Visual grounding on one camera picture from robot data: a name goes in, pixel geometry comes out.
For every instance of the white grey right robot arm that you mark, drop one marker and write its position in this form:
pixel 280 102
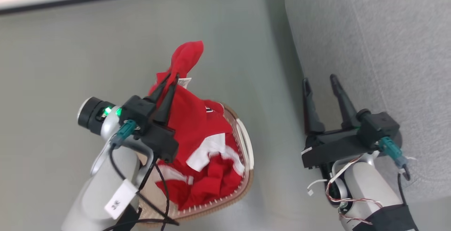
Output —
pixel 370 185

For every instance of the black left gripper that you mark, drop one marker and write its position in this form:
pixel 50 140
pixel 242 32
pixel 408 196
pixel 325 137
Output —
pixel 160 143

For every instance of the grey fabric sofa seat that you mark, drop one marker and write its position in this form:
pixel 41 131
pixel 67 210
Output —
pixel 380 47

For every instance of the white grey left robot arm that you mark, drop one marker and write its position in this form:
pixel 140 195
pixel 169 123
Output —
pixel 88 195

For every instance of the white paper label tag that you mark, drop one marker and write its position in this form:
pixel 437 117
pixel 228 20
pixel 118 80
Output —
pixel 121 199

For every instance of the red and white clothing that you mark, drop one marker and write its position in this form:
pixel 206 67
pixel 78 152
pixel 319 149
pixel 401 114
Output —
pixel 192 125

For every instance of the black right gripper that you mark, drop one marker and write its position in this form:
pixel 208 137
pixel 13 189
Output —
pixel 338 146

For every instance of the beige perforated laundry basket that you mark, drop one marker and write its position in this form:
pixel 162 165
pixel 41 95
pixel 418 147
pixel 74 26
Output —
pixel 246 146

